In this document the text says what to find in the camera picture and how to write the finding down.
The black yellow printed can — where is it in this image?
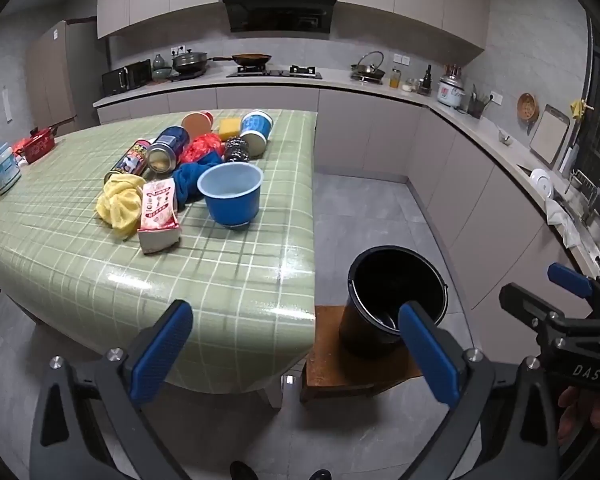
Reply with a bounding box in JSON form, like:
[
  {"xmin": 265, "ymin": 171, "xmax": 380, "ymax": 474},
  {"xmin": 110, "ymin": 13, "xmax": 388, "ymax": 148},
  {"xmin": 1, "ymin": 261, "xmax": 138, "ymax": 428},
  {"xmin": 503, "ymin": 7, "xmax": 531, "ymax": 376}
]
[{"xmin": 104, "ymin": 139, "xmax": 153, "ymax": 183}]

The yellow cloth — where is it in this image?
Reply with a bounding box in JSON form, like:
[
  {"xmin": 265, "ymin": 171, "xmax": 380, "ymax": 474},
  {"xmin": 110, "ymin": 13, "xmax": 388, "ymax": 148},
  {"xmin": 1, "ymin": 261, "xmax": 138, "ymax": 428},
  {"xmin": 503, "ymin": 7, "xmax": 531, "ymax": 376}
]
[{"xmin": 96, "ymin": 175, "xmax": 148, "ymax": 241}]

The yellow sponge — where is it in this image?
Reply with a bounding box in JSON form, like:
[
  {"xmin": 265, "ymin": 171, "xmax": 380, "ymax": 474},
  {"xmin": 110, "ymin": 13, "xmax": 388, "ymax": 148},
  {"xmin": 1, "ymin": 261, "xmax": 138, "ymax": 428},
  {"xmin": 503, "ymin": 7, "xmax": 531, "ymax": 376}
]
[{"xmin": 218, "ymin": 117, "xmax": 242, "ymax": 142}]

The blue plastic bowl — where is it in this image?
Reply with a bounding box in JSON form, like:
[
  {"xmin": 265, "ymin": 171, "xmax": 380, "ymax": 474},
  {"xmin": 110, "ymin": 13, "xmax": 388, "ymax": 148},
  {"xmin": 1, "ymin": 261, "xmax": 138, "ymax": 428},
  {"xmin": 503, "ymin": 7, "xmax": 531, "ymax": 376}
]
[{"xmin": 196, "ymin": 161, "xmax": 264, "ymax": 231}]

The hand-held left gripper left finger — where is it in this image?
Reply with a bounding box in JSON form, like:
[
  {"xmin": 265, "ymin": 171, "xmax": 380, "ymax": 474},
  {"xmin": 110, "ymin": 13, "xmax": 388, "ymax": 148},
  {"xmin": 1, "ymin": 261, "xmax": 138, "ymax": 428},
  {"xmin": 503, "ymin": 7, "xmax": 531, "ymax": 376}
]
[{"xmin": 29, "ymin": 299, "xmax": 196, "ymax": 480}]

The black bucket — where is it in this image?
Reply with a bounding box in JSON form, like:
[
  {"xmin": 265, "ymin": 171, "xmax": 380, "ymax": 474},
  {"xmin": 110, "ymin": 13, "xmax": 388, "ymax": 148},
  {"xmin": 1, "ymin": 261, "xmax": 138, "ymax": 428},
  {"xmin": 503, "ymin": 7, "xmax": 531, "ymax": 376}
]
[{"xmin": 339, "ymin": 246, "xmax": 449, "ymax": 358}]

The kitchen counter with cabinets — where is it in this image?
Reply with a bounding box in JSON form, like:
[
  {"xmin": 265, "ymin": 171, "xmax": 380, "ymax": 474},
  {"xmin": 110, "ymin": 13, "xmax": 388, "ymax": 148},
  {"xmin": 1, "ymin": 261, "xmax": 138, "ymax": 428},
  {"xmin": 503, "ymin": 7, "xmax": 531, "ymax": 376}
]
[{"xmin": 92, "ymin": 67, "xmax": 600, "ymax": 311}]

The blue white paper cup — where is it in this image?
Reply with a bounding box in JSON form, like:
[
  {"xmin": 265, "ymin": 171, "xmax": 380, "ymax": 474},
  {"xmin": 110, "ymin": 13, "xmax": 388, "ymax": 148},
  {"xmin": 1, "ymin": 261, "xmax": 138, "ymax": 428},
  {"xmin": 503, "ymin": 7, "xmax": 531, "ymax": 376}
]
[{"xmin": 239, "ymin": 110, "xmax": 274, "ymax": 156}]

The pale blue tub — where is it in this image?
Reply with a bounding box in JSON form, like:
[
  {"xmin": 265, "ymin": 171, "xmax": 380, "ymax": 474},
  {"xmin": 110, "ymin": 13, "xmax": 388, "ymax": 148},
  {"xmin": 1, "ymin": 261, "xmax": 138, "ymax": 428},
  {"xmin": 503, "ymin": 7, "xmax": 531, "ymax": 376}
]
[{"xmin": 0, "ymin": 142, "xmax": 22, "ymax": 196}]

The black utensil holder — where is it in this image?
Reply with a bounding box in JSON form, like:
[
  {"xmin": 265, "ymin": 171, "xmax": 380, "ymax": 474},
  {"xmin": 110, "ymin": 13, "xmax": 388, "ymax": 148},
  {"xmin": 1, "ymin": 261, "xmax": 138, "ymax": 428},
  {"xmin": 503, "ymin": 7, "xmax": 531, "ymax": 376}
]
[{"xmin": 467, "ymin": 84, "xmax": 493, "ymax": 120}]

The blue drink can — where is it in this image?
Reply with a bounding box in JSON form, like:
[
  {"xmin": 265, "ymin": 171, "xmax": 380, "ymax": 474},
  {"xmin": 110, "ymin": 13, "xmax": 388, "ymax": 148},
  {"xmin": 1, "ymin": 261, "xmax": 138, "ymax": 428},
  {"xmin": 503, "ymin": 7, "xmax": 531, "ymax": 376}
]
[{"xmin": 146, "ymin": 126, "xmax": 191, "ymax": 175}]

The wooden stool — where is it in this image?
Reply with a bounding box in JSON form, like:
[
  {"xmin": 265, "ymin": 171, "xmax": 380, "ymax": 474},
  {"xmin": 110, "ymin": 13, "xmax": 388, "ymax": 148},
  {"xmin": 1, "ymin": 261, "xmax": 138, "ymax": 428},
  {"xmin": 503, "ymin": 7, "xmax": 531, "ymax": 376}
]
[{"xmin": 300, "ymin": 305, "xmax": 423, "ymax": 403}]

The blue cloth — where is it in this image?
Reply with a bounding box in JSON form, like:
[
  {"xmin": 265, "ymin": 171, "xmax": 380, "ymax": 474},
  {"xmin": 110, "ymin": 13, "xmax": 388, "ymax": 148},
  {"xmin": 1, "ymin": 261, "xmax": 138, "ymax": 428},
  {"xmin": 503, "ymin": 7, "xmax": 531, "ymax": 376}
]
[{"xmin": 171, "ymin": 152, "xmax": 223, "ymax": 213}]

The pale cutting board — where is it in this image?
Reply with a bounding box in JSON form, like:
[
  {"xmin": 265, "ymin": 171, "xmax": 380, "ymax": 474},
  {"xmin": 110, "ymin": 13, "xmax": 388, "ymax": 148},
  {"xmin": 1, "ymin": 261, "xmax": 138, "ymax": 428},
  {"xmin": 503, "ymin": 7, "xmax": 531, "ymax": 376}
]
[{"xmin": 529, "ymin": 104, "xmax": 571, "ymax": 166}]

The black frying pan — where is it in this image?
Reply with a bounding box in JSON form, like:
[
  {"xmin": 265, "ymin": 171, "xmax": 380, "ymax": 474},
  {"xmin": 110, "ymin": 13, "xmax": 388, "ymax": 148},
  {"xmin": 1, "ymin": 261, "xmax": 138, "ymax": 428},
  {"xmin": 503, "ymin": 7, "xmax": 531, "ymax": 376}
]
[{"xmin": 211, "ymin": 52, "xmax": 272, "ymax": 67}]

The round bamboo basket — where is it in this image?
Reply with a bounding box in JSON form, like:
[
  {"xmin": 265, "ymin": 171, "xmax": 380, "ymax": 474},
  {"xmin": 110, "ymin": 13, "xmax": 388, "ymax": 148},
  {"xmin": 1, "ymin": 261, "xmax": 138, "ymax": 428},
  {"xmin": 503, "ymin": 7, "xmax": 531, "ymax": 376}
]
[{"xmin": 517, "ymin": 92, "xmax": 539, "ymax": 122}]

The black microwave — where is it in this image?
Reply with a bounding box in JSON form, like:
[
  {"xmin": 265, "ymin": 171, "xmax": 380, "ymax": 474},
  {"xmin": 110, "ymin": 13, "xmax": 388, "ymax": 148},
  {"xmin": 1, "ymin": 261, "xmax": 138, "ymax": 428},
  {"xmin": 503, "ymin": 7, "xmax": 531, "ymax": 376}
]
[{"xmin": 101, "ymin": 59, "xmax": 152, "ymax": 97}]

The red paper cup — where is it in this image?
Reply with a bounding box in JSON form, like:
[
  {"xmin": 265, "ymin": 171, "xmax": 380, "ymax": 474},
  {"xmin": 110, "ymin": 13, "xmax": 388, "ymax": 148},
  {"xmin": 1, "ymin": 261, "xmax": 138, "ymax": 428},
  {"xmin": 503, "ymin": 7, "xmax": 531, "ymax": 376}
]
[{"xmin": 181, "ymin": 111, "xmax": 214, "ymax": 136}]

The black range hood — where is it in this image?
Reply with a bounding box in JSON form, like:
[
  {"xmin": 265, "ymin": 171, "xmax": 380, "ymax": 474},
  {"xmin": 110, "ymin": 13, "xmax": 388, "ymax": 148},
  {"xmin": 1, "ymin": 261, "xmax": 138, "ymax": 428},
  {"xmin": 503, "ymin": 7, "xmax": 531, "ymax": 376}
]
[{"xmin": 219, "ymin": 0, "xmax": 341, "ymax": 35}]

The dark wok with lid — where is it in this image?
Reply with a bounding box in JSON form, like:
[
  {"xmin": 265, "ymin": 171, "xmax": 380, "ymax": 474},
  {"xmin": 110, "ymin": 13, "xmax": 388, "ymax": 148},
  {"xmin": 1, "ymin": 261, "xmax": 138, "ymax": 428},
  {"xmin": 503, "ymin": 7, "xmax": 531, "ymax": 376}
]
[{"xmin": 171, "ymin": 50, "xmax": 212, "ymax": 75}]

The person's right hand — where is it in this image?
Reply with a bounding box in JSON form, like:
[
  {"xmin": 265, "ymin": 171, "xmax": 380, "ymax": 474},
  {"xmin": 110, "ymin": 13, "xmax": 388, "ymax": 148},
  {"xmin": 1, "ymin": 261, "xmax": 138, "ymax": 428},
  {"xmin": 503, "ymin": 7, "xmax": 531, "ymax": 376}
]
[{"xmin": 557, "ymin": 385, "xmax": 600, "ymax": 445}]

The green checked tablecloth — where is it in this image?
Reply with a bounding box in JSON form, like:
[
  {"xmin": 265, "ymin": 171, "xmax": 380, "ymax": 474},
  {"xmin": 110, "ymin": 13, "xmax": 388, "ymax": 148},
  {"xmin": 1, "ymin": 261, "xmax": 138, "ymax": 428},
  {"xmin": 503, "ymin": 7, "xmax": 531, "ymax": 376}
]
[{"xmin": 0, "ymin": 109, "xmax": 318, "ymax": 393}]

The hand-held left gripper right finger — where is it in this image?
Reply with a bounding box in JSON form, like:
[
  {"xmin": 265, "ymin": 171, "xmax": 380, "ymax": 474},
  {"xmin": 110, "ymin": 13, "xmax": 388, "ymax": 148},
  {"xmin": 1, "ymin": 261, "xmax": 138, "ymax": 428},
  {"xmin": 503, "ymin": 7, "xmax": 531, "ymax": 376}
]
[{"xmin": 397, "ymin": 301, "xmax": 563, "ymax": 480}]

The red plastic bag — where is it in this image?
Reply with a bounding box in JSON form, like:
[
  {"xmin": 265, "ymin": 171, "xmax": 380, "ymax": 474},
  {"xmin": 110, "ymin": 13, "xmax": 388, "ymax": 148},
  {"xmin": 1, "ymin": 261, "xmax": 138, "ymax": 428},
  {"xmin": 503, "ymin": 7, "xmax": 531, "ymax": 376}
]
[{"xmin": 181, "ymin": 132, "xmax": 224, "ymax": 165}]

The red white snack packet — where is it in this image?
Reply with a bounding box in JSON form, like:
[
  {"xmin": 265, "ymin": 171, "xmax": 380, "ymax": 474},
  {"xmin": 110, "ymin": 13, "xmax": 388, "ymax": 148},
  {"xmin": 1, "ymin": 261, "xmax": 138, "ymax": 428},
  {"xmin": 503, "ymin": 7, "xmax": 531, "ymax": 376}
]
[{"xmin": 137, "ymin": 177, "xmax": 182, "ymax": 255}]

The white rice cooker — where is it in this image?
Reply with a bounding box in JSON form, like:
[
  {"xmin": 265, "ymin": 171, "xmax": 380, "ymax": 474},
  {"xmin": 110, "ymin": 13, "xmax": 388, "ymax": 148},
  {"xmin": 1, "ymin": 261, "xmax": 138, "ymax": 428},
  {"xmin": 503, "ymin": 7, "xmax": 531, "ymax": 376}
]
[{"xmin": 437, "ymin": 72, "xmax": 467, "ymax": 108}]

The white dish cloth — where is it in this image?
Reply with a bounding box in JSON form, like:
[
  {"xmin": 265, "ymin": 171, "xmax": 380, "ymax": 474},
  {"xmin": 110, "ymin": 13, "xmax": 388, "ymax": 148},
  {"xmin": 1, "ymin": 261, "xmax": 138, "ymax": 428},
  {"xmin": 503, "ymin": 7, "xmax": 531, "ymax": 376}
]
[{"xmin": 545, "ymin": 199, "xmax": 581, "ymax": 248}]

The white plate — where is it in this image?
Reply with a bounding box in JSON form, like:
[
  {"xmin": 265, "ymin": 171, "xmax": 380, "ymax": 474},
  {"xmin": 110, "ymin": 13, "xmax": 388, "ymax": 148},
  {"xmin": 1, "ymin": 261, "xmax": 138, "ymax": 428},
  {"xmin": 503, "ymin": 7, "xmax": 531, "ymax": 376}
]
[{"xmin": 530, "ymin": 167, "xmax": 555, "ymax": 198}]

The beige refrigerator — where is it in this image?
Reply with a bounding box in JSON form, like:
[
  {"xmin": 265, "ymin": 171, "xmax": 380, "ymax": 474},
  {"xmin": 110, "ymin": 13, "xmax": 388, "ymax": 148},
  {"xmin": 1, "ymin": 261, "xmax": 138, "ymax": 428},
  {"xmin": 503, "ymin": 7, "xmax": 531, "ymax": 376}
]
[{"xmin": 26, "ymin": 20, "xmax": 98, "ymax": 133}]

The red box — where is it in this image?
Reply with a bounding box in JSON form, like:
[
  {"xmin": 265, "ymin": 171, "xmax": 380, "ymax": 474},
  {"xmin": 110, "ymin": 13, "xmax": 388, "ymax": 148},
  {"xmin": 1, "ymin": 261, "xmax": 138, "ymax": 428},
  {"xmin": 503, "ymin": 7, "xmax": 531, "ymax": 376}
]
[{"xmin": 19, "ymin": 127, "xmax": 57, "ymax": 163}]

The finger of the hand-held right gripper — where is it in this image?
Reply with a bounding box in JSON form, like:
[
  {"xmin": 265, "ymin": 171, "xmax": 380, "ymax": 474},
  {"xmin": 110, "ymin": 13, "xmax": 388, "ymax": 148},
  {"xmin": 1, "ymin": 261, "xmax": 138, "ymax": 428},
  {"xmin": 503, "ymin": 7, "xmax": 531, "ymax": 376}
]
[
  {"xmin": 547, "ymin": 262, "xmax": 598, "ymax": 301},
  {"xmin": 498, "ymin": 283, "xmax": 566, "ymax": 333}
]

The black gas stove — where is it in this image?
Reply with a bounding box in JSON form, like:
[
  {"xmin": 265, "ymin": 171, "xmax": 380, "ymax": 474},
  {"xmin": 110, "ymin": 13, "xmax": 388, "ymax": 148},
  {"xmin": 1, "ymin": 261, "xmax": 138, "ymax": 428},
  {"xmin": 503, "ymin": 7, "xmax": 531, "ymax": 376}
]
[{"xmin": 226, "ymin": 65, "xmax": 324, "ymax": 80}]

